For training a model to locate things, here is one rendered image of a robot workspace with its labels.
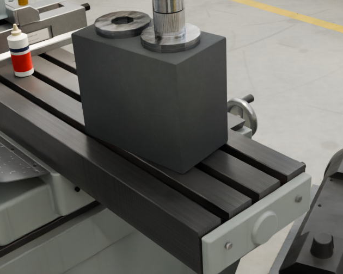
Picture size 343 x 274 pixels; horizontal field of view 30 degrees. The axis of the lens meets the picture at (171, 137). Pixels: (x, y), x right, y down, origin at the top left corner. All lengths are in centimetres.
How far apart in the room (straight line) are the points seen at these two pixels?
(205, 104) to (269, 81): 244
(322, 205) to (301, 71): 205
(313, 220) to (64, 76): 63
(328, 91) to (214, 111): 235
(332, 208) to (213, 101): 61
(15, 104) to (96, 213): 27
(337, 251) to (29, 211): 62
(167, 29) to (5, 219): 47
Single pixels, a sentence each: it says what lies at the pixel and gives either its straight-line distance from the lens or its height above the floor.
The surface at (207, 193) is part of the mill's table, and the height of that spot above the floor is 95.
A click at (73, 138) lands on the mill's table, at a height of 95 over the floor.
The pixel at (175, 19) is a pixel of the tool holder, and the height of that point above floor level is 118.
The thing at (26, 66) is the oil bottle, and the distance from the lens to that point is 134.
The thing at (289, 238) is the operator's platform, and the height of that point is 40.
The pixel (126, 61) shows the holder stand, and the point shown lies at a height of 112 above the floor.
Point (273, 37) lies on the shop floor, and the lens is 395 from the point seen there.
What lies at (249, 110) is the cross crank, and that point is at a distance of 168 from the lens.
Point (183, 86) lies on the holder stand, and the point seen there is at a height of 110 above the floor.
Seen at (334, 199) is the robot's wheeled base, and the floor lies 59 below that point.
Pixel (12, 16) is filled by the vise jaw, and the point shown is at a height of 105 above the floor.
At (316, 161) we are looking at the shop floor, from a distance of 274.
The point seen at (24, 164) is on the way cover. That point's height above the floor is 88.
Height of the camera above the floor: 150
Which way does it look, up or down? 31 degrees down
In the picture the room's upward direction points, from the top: 4 degrees counter-clockwise
